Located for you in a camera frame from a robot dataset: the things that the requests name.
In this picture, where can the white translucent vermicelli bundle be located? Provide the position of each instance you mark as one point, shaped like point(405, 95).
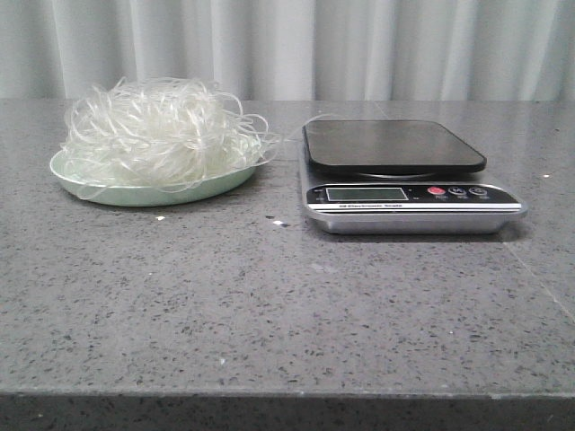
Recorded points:
point(163, 109)

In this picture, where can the silver black kitchen scale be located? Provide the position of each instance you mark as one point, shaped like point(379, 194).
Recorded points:
point(401, 176)

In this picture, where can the white pleated curtain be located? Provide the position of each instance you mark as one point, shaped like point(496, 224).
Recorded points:
point(295, 50)

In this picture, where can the light green round plate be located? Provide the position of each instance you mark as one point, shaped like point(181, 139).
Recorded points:
point(132, 172)

